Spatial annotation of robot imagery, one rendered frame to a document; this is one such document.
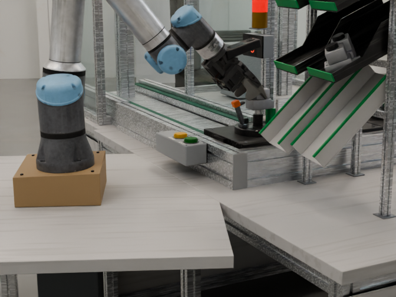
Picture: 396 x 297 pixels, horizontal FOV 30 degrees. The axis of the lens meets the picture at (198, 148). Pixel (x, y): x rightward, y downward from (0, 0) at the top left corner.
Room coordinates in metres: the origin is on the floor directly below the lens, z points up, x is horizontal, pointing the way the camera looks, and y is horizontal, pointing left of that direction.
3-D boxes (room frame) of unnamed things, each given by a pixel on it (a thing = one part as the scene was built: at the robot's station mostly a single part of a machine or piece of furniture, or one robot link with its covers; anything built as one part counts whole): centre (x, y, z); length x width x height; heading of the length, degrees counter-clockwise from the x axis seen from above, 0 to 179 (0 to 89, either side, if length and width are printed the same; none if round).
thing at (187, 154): (2.12, 0.05, 0.93); 0.21 x 0.07 x 0.06; 27
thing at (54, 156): (1.87, 0.35, 0.99); 0.15 x 0.15 x 0.10
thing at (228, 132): (2.14, -0.18, 0.96); 0.24 x 0.24 x 0.02; 27
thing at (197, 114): (2.42, -0.07, 0.91); 0.84 x 0.28 x 0.10; 27
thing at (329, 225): (2.34, -0.58, 0.84); 1.50 x 1.41 x 0.03; 27
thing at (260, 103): (2.15, -0.19, 1.08); 0.08 x 0.04 x 0.07; 117
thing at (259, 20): (2.36, -0.20, 1.28); 0.05 x 0.05 x 0.05
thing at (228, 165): (2.32, 0.08, 0.91); 0.89 x 0.06 x 0.11; 27
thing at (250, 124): (2.14, -0.18, 0.98); 0.14 x 0.14 x 0.02
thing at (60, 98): (1.87, 0.35, 1.11); 0.13 x 0.12 x 0.14; 8
